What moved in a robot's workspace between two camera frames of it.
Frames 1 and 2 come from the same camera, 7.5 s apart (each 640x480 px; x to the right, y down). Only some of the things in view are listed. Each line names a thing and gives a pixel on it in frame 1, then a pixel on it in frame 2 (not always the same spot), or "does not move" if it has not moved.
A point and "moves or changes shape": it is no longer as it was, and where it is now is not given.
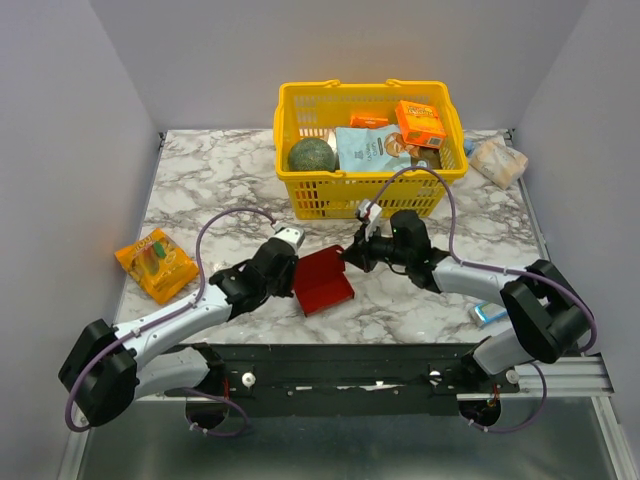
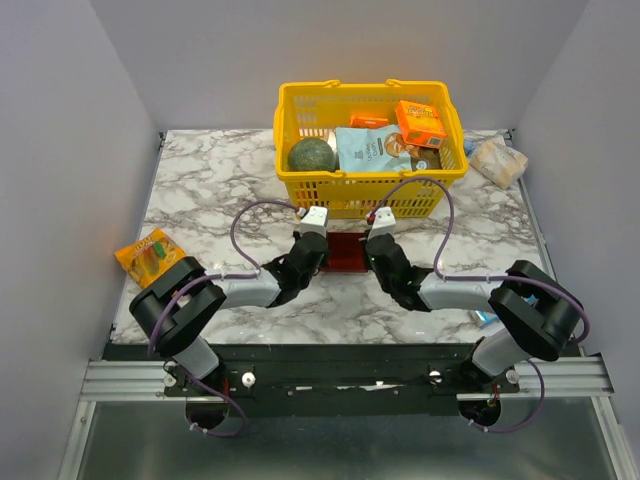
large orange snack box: (420, 124) does not move
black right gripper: (362, 251) to (380, 248)
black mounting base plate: (346, 379) does not move
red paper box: (320, 280) moves or changes shape
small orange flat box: (368, 122) does not move
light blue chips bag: (373, 149) does not move
